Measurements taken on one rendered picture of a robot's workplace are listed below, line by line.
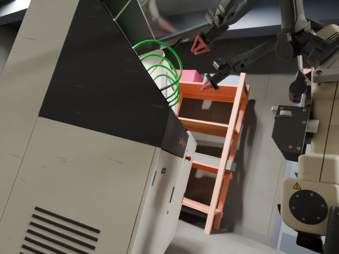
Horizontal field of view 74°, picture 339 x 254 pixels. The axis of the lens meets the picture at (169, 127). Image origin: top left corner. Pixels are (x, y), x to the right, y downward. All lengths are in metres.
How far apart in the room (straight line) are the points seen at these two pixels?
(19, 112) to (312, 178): 1.20
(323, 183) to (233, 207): 2.86
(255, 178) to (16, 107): 3.09
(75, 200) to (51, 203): 0.11
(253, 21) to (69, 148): 2.98
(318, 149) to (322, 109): 0.14
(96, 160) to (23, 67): 0.60
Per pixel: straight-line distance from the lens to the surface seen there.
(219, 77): 1.37
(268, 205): 3.56
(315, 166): 0.87
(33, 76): 1.25
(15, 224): 1.18
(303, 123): 0.88
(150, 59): 1.82
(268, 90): 3.88
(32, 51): 1.31
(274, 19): 3.44
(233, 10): 1.13
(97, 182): 0.96
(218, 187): 3.01
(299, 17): 0.89
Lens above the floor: 0.75
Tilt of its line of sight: 8 degrees up
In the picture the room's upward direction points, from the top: 15 degrees clockwise
